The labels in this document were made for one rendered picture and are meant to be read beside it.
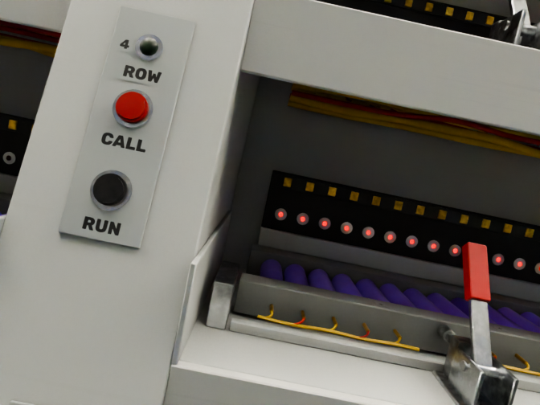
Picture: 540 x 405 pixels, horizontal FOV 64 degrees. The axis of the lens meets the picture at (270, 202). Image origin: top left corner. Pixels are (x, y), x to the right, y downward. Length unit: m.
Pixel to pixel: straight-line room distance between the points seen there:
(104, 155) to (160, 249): 0.05
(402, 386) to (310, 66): 0.18
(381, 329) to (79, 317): 0.18
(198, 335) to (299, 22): 0.18
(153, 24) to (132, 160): 0.07
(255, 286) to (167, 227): 0.09
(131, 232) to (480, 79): 0.21
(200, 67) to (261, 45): 0.04
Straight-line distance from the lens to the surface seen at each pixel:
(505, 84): 0.28
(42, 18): 0.29
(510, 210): 0.50
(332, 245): 0.40
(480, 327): 0.27
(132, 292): 0.22
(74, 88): 0.25
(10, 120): 0.45
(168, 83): 0.24
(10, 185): 0.45
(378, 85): 0.26
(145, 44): 0.24
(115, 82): 0.24
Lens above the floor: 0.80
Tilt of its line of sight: 9 degrees up
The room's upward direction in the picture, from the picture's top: 12 degrees clockwise
